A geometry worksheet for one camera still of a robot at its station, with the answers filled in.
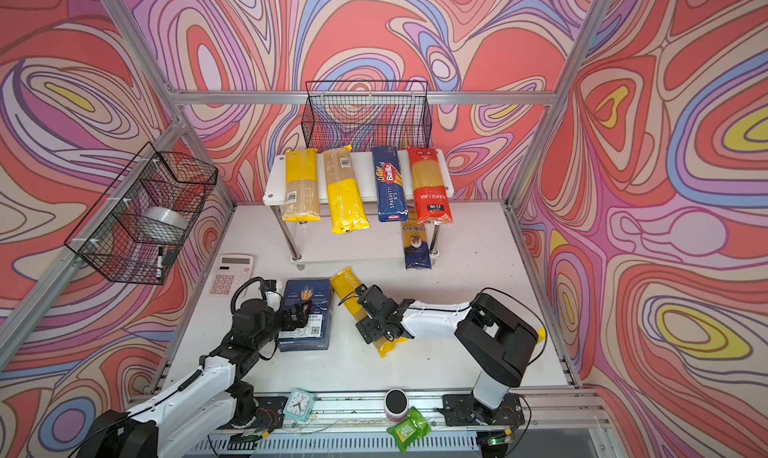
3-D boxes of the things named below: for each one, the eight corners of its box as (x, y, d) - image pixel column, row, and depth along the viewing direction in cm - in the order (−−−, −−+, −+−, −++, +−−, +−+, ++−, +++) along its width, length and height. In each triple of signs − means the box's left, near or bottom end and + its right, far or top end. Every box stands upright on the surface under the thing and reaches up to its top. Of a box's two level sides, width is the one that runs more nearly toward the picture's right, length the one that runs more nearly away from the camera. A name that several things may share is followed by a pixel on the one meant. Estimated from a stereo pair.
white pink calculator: (211, 296, 96) (205, 290, 93) (226, 260, 106) (221, 253, 102) (246, 296, 96) (241, 290, 93) (258, 260, 106) (254, 253, 102)
